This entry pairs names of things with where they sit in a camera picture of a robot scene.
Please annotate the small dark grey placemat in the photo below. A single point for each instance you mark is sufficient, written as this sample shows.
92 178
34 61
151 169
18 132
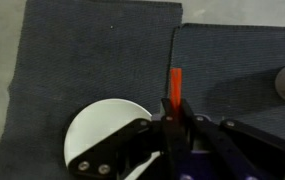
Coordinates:
232 50

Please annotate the red drinking straw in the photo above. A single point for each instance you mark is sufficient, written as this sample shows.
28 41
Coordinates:
175 86

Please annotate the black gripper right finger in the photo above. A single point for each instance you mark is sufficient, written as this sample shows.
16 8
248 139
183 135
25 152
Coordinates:
248 143

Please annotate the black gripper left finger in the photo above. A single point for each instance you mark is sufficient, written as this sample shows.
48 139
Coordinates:
115 146

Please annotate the large dark grey placemat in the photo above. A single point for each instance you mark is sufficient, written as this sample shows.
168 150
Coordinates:
65 50

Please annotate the large white plate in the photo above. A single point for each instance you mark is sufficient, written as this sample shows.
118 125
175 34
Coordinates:
95 126

